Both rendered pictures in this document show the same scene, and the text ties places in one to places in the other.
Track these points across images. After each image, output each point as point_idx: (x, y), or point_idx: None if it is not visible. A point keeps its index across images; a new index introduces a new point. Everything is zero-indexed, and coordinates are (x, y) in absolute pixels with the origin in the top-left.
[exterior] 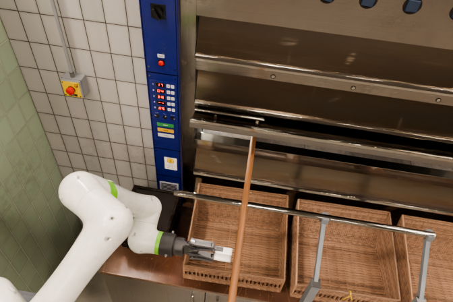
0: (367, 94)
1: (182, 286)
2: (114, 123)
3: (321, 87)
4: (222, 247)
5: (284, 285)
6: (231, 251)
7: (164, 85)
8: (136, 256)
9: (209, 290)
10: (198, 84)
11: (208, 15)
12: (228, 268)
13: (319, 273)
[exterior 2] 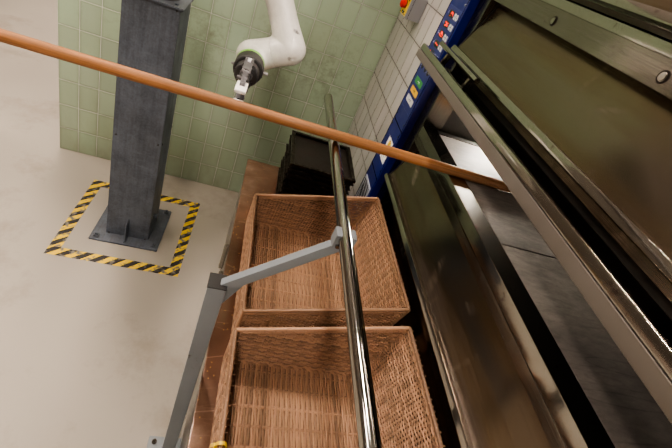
0: None
1: (234, 221)
2: (401, 75)
3: (608, 78)
4: (244, 81)
5: None
6: (240, 91)
7: (453, 14)
8: (269, 184)
9: (230, 247)
10: (479, 28)
11: None
12: None
13: (236, 279)
